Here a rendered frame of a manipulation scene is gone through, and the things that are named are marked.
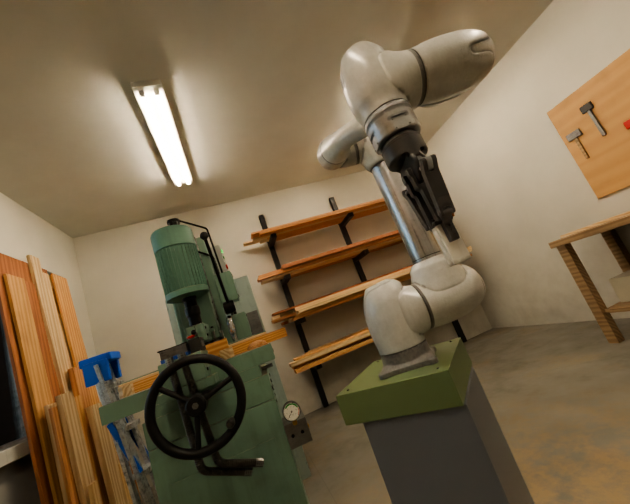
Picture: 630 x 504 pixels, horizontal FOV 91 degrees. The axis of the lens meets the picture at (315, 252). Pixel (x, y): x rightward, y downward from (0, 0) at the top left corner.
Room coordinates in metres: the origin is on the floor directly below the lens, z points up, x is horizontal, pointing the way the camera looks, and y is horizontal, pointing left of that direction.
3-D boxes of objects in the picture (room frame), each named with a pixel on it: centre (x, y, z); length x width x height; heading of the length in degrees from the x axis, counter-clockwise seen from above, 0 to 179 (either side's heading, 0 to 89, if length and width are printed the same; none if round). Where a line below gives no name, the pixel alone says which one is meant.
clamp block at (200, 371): (1.11, 0.56, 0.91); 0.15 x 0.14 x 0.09; 104
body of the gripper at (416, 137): (0.52, -0.21, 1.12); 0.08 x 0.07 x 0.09; 3
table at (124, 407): (1.19, 0.58, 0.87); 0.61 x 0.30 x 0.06; 104
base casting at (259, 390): (1.42, 0.61, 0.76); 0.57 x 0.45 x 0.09; 14
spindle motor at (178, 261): (1.30, 0.58, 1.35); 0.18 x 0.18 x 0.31
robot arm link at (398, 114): (0.53, -0.21, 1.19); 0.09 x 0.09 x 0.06
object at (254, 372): (1.24, 0.56, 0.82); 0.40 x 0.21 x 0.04; 104
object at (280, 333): (1.31, 0.54, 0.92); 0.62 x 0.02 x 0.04; 104
